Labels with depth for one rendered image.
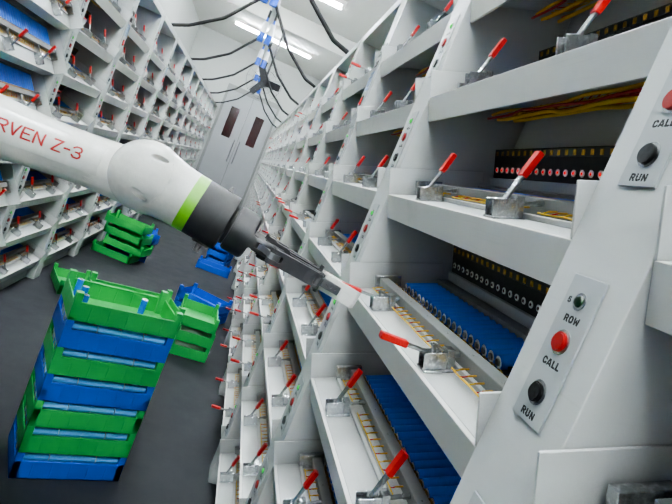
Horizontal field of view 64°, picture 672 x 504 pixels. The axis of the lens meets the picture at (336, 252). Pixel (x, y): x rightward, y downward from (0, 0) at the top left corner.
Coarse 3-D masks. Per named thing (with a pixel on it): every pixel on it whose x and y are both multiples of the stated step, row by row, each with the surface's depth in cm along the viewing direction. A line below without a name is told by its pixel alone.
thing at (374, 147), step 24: (408, 0) 167; (408, 24) 168; (408, 72) 171; (384, 96) 171; (408, 96) 172; (360, 144) 172; (384, 144) 173; (336, 216) 175; (360, 216) 176; (264, 384) 180; (240, 408) 180; (240, 432) 182; (216, 456) 186; (216, 480) 183
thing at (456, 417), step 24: (360, 264) 106; (384, 264) 106; (408, 264) 107; (432, 264) 108; (480, 288) 92; (360, 312) 95; (384, 312) 89; (504, 312) 83; (408, 336) 77; (384, 360) 78; (408, 360) 68; (408, 384) 67; (432, 384) 61; (456, 384) 61; (432, 408) 58; (456, 408) 55; (480, 408) 47; (432, 432) 58; (456, 432) 52; (480, 432) 47; (456, 456) 52
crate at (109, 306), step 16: (64, 288) 158; (96, 288) 164; (112, 288) 167; (64, 304) 152; (80, 304) 144; (96, 304) 161; (112, 304) 167; (128, 304) 171; (160, 304) 174; (80, 320) 145; (96, 320) 148; (112, 320) 150; (128, 320) 152; (144, 320) 154; (160, 320) 157; (176, 320) 159; (160, 336) 158
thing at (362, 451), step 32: (320, 384) 105; (352, 384) 92; (384, 384) 101; (320, 416) 93; (352, 416) 91; (384, 416) 88; (416, 416) 89; (352, 448) 82; (384, 448) 80; (416, 448) 79; (352, 480) 74; (384, 480) 66; (416, 480) 70; (448, 480) 71
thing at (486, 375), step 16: (384, 288) 101; (400, 288) 96; (400, 304) 91; (416, 304) 86; (416, 320) 82; (432, 320) 77; (432, 336) 75; (448, 336) 70; (464, 352) 64; (464, 368) 62; (480, 368) 60; (480, 384) 58; (496, 384) 56
